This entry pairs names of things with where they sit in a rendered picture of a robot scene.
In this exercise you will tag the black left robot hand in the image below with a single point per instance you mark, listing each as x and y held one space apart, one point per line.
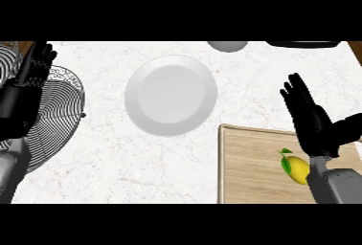
21 95

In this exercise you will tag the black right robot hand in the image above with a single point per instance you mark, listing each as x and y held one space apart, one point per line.
314 127

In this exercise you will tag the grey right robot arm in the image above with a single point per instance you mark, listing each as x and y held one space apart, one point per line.
337 185

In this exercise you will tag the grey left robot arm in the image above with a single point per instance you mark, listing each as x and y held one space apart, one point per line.
11 166

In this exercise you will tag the yellow lemon with green leaf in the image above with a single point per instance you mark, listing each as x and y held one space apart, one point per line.
297 168

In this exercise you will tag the wooden tray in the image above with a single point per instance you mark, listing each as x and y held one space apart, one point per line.
256 169

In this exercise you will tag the white round plate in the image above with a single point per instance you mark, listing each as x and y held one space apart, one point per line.
170 95

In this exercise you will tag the grey round object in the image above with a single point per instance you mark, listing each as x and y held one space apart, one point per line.
227 45

